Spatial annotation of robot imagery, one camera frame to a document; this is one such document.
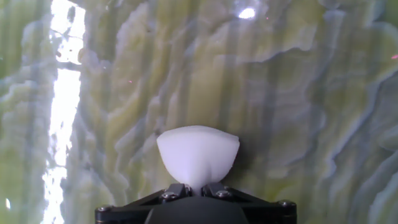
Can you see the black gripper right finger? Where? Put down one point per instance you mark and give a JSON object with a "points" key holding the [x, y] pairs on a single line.
{"points": [[217, 190]]}

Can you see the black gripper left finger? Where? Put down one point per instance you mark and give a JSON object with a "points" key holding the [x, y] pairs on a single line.
{"points": [[177, 190]]}

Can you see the white sponge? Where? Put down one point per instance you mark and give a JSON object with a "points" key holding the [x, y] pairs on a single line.
{"points": [[197, 155]]}

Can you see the green marble pattern mat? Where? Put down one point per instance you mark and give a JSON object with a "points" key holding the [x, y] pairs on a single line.
{"points": [[280, 93]]}

